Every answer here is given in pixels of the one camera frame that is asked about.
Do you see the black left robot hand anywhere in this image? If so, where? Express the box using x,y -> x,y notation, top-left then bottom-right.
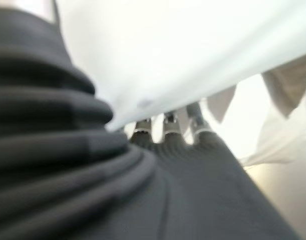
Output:
0,0 -> 301,240

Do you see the white duvet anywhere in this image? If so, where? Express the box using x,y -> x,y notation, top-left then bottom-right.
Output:
55,0 -> 306,132

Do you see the brown upholstered bed frame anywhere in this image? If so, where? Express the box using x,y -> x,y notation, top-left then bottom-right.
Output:
206,53 -> 306,124

